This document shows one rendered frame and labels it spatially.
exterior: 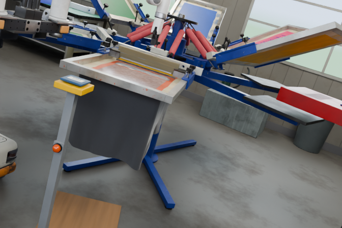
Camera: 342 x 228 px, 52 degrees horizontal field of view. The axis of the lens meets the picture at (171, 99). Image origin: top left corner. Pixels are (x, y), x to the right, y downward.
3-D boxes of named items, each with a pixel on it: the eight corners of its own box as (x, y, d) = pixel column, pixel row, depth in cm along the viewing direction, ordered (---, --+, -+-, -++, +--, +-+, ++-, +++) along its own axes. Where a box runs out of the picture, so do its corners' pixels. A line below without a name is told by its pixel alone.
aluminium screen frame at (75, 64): (171, 104, 164) (173, 96, 163) (58, 66, 170) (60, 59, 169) (191, 80, 240) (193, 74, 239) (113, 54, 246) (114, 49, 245)
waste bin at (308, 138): (321, 149, 532) (337, 113, 517) (322, 158, 488) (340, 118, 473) (290, 137, 547) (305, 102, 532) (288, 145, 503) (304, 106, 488)
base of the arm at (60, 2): (36, 13, 193) (41, -15, 189) (52, 15, 205) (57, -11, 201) (58, 21, 188) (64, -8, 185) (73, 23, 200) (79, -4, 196)
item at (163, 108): (140, 169, 185) (162, 95, 175) (134, 167, 186) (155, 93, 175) (159, 142, 230) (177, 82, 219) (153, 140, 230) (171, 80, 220)
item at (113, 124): (139, 172, 183) (161, 96, 173) (61, 144, 188) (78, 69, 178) (141, 170, 186) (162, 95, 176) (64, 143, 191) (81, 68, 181)
